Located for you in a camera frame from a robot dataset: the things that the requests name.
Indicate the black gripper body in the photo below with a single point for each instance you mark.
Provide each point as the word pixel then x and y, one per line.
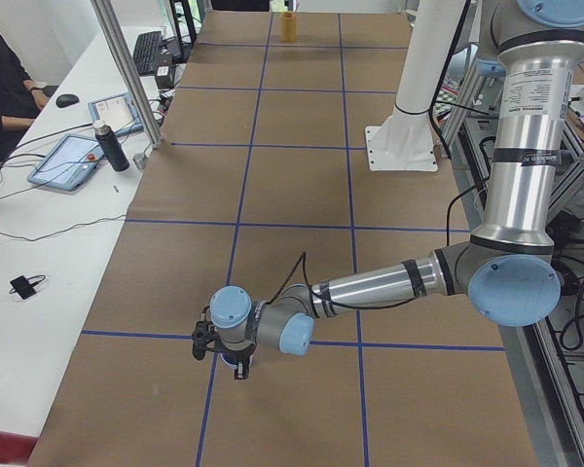
pixel 237 353

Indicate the light blue plastic cup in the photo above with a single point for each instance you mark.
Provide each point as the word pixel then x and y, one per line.
pixel 232 363

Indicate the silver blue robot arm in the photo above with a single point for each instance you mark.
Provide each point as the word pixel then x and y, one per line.
pixel 504 268

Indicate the tan wooden cup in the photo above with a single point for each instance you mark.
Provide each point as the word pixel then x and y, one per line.
pixel 288 27

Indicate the small black device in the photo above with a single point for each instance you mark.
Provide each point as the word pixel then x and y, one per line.
pixel 22 287

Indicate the black water bottle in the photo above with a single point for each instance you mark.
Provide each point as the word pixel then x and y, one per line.
pixel 110 145

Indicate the red object at corner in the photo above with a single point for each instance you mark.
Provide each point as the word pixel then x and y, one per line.
pixel 15 449

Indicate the blue teach pendant tablet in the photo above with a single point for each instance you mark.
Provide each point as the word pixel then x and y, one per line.
pixel 68 165

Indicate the blue framed tablet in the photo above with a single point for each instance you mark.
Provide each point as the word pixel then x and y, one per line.
pixel 118 111

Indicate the black power adapter box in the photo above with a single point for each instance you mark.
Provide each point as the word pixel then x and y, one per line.
pixel 165 77

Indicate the black computer mouse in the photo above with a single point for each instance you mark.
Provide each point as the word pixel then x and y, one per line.
pixel 66 100

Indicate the black keyboard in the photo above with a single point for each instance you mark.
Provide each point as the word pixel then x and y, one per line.
pixel 146 51

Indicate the seated person in black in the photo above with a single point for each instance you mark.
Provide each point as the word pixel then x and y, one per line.
pixel 21 100

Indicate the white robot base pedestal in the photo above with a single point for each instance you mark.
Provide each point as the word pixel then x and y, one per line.
pixel 404 141

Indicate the aluminium frame post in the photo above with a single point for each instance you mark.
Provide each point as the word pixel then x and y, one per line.
pixel 118 47

